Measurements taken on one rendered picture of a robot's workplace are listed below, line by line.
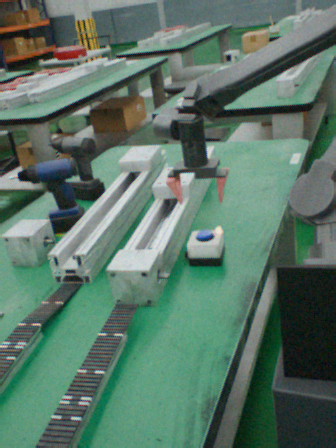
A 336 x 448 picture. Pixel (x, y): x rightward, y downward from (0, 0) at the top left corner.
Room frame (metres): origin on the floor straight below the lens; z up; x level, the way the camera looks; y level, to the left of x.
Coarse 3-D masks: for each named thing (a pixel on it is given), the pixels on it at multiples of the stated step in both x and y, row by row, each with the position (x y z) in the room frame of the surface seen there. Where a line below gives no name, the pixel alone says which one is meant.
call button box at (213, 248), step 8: (192, 232) 1.11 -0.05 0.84; (216, 232) 1.09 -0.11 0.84; (192, 240) 1.06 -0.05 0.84; (200, 240) 1.05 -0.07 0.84; (208, 240) 1.05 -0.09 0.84; (216, 240) 1.04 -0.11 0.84; (224, 240) 1.09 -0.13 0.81; (192, 248) 1.04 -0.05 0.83; (200, 248) 1.03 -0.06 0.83; (208, 248) 1.03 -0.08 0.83; (216, 248) 1.02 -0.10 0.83; (224, 248) 1.08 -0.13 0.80; (192, 256) 1.04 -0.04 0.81; (200, 256) 1.03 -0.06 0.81; (208, 256) 1.03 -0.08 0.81; (216, 256) 1.02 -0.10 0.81; (192, 264) 1.04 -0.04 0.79; (200, 264) 1.03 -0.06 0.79; (208, 264) 1.03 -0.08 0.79; (216, 264) 1.02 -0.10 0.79
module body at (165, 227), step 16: (160, 208) 1.26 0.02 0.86; (176, 208) 1.22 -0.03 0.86; (192, 208) 1.32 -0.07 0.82; (144, 224) 1.15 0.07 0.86; (160, 224) 1.19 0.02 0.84; (176, 224) 1.13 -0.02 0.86; (144, 240) 1.10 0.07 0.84; (160, 240) 1.04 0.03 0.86; (176, 240) 1.11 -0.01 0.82; (176, 256) 1.09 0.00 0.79
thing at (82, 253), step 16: (160, 160) 1.72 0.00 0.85; (128, 176) 1.59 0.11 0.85; (144, 176) 1.53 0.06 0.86; (112, 192) 1.44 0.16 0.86; (128, 192) 1.41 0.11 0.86; (144, 192) 1.50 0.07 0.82; (96, 208) 1.32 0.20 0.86; (112, 208) 1.37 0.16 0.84; (128, 208) 1.34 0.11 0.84; (80, 224) 1.22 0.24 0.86; (96, 224) 1.28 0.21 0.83; (112, 224) 1.21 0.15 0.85; (128, 224) 1.32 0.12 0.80; (64, 240) 1.13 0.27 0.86; (80, 240) 1.18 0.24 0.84; (96, 240) 1.11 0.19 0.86; (112, 240) 1.20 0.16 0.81; (48, 256) 1.07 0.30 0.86; (64, 256) 1.09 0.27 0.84; (80, 256) 1.04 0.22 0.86; (96, 256) 1.09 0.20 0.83; (64, 272) 1.06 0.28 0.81; (80, 272) 1.04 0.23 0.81; (96, 272) 1.07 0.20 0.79
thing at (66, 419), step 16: (128, 304) 0.87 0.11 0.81; (112, 320) 0.82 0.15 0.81; (128, 320) 0.81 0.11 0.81; (112, 336) 0.77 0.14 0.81; (96, 352) 0.73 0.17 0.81; (112, 352) 0.72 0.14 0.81; (80, 368) 0.69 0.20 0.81; (96, 368) 0.69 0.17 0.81; (80, 384) 0.65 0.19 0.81; (96, 384) 0.65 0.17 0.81; (64, 400) 0.62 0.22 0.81; (80, 400) 0.62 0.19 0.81; (64, 416) 0.59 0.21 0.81; (80, 416) 0.58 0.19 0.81; (48, 432) 0.56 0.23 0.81; (64, 432) 0.56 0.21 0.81
